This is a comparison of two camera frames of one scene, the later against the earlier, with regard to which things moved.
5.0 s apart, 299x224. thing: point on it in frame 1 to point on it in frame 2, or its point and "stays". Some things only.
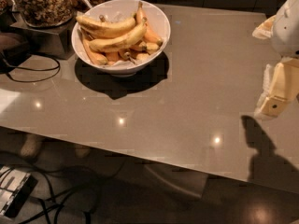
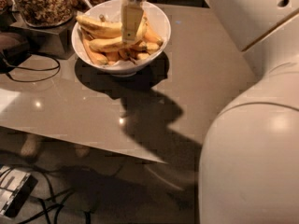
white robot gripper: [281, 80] to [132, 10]
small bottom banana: [132, 52] stays
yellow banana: [95, 57] stays
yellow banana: [121, 40] stays
